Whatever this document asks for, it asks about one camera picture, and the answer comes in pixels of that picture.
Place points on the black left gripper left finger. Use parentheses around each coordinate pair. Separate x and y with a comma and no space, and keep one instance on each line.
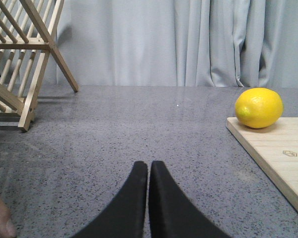
(125,214)

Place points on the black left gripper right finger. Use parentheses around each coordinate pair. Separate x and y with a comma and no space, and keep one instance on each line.
(171,213)

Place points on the wooden dish rack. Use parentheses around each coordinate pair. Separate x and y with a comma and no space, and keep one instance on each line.
(28,31)

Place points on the grey curtain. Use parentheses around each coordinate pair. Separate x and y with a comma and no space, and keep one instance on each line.
(245,43)

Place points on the wooden cutting board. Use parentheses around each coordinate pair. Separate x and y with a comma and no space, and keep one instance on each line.
(275,150)

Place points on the yellow lemon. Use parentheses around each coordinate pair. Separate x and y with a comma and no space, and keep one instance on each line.
(259,107)

